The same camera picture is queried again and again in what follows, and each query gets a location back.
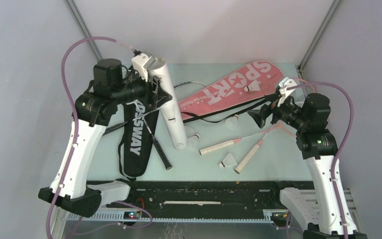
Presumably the pink racket lower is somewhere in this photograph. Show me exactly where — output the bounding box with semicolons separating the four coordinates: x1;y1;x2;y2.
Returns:
234;123;296;174

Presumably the pink racket upper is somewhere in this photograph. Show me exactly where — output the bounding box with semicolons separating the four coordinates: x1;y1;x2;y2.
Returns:
199;78;317;156

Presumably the pink sport racket bag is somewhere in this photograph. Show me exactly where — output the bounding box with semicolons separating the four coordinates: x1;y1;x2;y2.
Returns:
178;60;284;123

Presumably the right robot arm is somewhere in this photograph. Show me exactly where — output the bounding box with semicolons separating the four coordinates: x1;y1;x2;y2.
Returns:
248;93;368;239

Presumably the white shuttlecock tube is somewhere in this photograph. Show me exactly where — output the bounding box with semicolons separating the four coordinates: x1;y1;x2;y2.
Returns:
149;57;188;150

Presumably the left aluminium frame post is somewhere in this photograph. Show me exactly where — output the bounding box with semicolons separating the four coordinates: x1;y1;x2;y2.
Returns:
64;0;102;60

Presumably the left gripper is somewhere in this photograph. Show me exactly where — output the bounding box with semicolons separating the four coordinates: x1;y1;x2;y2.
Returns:
112;67;172;109

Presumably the white racket under pink bag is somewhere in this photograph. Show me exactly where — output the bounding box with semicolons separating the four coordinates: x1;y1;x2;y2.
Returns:
174;81;208;90

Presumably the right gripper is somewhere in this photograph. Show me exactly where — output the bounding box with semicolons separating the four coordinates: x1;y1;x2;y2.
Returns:
247;92;308;130

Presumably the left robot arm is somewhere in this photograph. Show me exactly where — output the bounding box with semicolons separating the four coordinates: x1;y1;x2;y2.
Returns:
38;55;171;218

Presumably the right aluminium frame post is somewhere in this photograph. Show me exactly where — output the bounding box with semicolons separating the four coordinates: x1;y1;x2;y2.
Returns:
298;0;344;73

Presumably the black racket bag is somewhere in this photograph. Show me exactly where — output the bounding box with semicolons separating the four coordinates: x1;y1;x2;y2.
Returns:
117;100;159;181

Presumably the shuttlecock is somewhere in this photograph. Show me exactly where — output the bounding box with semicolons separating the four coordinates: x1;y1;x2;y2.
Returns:
244;81;261;92
218;152;238;168
185;126;200;148
224;114;239;129

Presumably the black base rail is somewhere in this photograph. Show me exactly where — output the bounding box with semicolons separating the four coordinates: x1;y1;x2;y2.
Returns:
125;181;314;221

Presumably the aluminium frame post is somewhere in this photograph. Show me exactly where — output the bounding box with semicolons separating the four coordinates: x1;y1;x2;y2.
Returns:
298;0;344;73
64;0;102;60

